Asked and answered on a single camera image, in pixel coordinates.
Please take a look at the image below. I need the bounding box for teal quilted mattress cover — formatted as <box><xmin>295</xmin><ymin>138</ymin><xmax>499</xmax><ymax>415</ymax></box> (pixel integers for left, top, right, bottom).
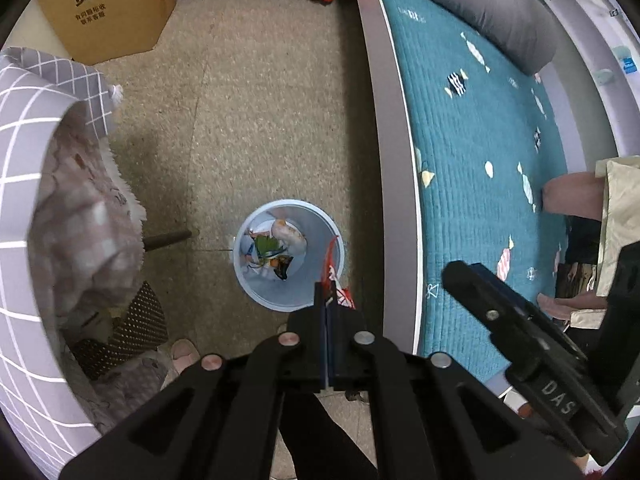
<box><xmin>370</xmin><ymin>0</ymin><xmax>573</xmax><ymax>386</ymax></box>

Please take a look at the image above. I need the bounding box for black table leg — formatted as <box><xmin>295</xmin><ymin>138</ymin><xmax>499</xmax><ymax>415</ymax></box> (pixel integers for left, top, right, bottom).
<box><xmin>142</xmin><ymin>229</ymin><xmax>193</xmax><ymax>251</ymax></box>

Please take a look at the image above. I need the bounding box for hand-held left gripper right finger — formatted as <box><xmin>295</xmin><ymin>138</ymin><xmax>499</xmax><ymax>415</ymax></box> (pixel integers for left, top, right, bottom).
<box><xmin>327</xmin><ymin>304</ymin><xmax>583</xmax><ymax>480</ymax></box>

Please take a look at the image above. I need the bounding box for brown dotted cushion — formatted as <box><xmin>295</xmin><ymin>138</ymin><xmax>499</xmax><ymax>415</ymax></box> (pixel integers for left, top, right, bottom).
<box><xmin>72</xmin><ymin>280</ymin><xmax>170</xmax><ymax>381</ymax></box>

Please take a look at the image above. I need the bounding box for grey checked tablecloth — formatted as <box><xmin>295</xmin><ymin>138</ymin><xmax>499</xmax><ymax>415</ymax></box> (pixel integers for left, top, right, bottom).
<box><xmin>0</xmin><ymin>47</ymin><xmax>123</xmax><ymax>480</ymax></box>

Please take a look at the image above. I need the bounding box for grey duvet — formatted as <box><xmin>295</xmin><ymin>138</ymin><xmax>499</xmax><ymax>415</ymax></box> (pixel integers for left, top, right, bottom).
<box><xmin>397</xmin><ymin>0</ymin><xmax>558</xmax><ymax>77</ymax></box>

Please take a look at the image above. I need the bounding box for blue plastic bucket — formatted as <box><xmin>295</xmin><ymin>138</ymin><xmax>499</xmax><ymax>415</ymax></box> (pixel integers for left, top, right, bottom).
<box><xmin>232</xmin><ymin>201</ymin><xmax>346</xmax><ymax>311</ymax></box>

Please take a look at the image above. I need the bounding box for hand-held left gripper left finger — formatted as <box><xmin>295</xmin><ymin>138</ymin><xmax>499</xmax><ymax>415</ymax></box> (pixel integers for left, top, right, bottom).
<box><xmin>59</xmin><ymin>282</ymin><xmax>328</xmax><ymax>480</ymax></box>

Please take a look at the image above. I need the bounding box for pink slipper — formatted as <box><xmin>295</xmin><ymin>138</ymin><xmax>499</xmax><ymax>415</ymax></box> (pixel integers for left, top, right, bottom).
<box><xmin>170</xmin><ymin>338</ymin><xmax>198</xmax><ymax>376</ymax></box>

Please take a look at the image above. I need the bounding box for pile of wrappers and cartons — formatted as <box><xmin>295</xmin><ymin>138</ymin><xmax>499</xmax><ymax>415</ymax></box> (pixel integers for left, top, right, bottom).
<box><xmin>242</xmin><ymin>227</ymin><xmax>296</xmax><ymax>281</ymax></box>

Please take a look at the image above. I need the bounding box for teal bunk bed frame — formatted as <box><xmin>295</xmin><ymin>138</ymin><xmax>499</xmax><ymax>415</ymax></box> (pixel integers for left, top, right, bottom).
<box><xmin>347</xmin><ymin>0</ymin><xmax>640</xmax><ymax>396</ymax></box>

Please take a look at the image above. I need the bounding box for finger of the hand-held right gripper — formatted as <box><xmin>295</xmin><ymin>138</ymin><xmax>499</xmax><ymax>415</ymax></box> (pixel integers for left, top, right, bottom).
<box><xmin>472</xmin><ymin>262</ymin><xmax>589</xmax><ymax>362</ymax></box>
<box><xmin>442</xmin><ymin>261</ymin><xmax>552</xmax><ymax>369</ymax></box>

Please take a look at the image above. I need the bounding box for brown cardboard box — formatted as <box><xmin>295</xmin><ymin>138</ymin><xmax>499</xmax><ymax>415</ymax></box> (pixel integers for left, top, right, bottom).
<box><xmin>39</xmin><ymin>0</ymin><xmax>177</xmax><ymax>67</ymax></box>

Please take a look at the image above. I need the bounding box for pink white plastic bag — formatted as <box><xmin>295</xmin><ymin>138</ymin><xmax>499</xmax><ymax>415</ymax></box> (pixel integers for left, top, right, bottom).
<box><xmin>270</xmin><ymin>217</ymin><xmax>307</xmax><ymax>256</ymax></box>

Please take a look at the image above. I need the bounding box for red white wrapper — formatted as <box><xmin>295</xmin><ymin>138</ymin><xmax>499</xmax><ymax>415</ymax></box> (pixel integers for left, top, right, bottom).
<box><xmin>320</xmin><ymin>237</ymin><xmax>357</xmax><ymax>311</ymax></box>

